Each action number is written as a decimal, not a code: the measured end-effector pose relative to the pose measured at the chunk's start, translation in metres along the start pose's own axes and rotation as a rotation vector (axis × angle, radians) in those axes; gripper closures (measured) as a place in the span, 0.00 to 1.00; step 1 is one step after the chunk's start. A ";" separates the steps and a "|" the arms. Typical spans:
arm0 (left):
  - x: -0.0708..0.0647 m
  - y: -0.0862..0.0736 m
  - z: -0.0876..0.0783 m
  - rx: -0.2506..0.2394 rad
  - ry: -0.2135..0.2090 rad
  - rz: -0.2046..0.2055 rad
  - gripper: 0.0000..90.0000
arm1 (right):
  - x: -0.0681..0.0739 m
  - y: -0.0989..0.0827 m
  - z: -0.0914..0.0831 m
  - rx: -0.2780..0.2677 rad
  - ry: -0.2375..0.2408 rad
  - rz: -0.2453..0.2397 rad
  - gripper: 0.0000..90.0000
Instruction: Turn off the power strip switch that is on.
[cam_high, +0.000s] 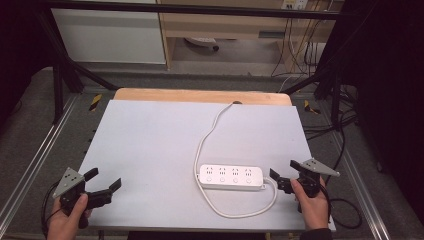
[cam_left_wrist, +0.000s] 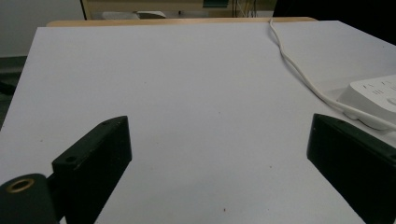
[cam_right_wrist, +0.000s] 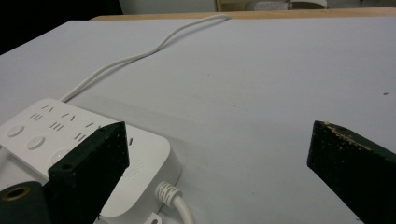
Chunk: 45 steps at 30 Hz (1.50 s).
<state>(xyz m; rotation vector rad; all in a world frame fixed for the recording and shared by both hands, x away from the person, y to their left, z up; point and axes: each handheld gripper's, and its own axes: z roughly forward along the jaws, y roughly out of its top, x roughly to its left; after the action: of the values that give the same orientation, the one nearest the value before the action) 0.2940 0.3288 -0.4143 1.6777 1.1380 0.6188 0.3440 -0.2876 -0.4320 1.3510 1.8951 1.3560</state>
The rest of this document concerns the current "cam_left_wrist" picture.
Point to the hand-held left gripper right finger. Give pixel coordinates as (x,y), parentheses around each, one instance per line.
(355,158)

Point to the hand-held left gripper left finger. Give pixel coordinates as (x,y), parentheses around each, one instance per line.
(93,161)

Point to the white power strip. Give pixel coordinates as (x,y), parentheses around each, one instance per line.
(373,96)

